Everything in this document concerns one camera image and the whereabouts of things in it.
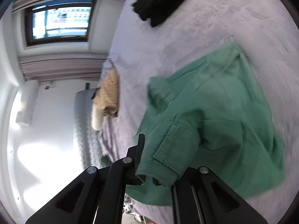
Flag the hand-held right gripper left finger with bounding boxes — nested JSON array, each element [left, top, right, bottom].
[[24, 133, 146, 224]]

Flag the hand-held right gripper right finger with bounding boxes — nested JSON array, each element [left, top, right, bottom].
[[171, 166, 269, 224]]

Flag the green work jacket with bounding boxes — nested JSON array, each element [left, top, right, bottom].
[[100, 42, 286, 206]]

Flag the white pillow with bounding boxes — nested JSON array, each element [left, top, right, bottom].
[[91, 107, 104, 131]]

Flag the grey padded headboard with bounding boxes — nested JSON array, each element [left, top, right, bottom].
[[73, 89, 105, 168]]

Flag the beige striped garment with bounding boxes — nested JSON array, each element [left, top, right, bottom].
[[92, 71, 121, 117]]

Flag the lilac plush blanket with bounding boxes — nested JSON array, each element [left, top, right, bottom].
[[97, 0, 299, 224]]

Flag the white air conditioner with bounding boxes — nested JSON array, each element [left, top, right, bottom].
[[15, 80, 39, 127]]

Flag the window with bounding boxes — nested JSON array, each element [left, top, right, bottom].
[[24, 0, 97, 47]]

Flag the black garment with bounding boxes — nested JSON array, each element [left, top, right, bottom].
[[131, 0, 204, 28]]

